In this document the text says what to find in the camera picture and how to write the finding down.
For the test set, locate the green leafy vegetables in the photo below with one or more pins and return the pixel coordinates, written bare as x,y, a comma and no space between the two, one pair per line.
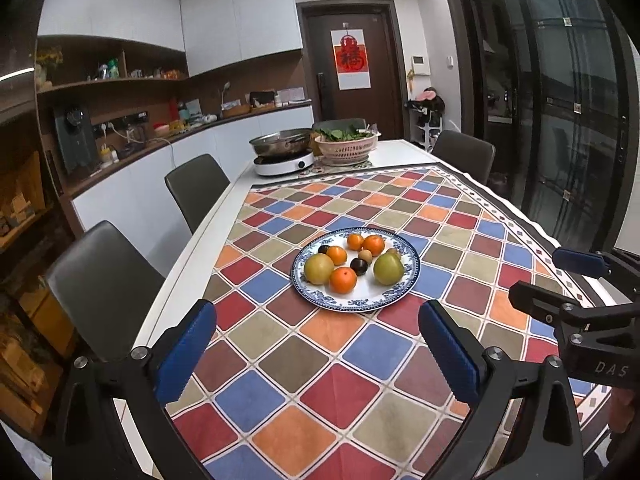
340,134

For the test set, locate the large green pear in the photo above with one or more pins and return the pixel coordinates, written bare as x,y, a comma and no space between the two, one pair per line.
389,268

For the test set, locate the pink plastic basket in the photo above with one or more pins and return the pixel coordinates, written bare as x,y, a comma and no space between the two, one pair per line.
345,151

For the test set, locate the grey dining chair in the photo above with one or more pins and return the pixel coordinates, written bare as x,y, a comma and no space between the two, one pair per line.
462,152
105,285
200,190

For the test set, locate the white upper cabinets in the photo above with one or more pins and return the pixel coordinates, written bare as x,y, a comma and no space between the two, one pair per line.
235,15

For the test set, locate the yellow-green pear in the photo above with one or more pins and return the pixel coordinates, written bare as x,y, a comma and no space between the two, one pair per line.
319,268

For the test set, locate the steel cooking pot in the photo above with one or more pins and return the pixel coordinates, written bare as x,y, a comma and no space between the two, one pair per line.
280,142

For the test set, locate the black framed glass door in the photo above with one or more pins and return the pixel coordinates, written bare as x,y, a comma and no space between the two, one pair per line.
550,110

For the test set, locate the person's right hand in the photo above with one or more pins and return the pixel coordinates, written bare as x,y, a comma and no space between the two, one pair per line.
624,410

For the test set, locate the red door poster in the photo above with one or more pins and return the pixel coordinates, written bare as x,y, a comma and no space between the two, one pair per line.
350,60

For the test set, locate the white base cabinet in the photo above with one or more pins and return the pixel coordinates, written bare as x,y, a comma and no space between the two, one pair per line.
145,195

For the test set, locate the high chair with pink cushion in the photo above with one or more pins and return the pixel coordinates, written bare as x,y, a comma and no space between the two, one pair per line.
427,110

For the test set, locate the dark purple plum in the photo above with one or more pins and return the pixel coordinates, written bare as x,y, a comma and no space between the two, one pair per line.
358,264
323,249

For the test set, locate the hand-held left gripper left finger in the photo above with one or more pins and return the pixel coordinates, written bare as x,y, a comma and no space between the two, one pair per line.
187,350

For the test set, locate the colourful checkered tablecloth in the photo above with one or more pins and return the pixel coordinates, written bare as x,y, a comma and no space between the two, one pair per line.
350,390

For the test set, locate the wooden wall shelf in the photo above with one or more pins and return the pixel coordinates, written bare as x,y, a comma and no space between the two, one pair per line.
145,67

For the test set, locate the white induction cooker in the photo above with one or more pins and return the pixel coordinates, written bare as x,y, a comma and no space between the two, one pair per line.
282,166

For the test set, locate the dark wooden door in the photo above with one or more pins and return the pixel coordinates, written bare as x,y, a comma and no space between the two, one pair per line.
385,75

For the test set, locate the dark wall water dispenser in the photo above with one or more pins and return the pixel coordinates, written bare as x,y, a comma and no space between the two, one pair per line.
75,137

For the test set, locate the white wall intercom panel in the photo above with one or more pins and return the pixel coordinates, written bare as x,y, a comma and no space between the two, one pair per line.
419,65

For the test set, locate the orange mandarin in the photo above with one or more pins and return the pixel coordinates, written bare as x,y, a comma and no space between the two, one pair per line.
355,241
343,280
336,255
373,245

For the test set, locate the brown kiwi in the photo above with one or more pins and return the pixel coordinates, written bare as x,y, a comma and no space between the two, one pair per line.
366,256
392,251

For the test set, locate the wooden open shelf unit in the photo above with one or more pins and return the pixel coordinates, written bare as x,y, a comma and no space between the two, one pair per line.
25,260

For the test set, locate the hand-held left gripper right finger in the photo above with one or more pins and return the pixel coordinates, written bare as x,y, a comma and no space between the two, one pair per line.
450,355

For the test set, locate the yellow flower bouquet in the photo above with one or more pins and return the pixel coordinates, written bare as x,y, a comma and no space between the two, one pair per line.
47,57

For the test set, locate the blue patterned white plate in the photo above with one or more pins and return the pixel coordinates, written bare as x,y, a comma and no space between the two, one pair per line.
370,296

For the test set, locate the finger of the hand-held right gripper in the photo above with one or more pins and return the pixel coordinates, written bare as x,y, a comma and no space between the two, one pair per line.
580,262
535,300

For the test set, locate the white desk lamp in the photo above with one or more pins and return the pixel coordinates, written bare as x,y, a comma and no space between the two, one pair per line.
225,94

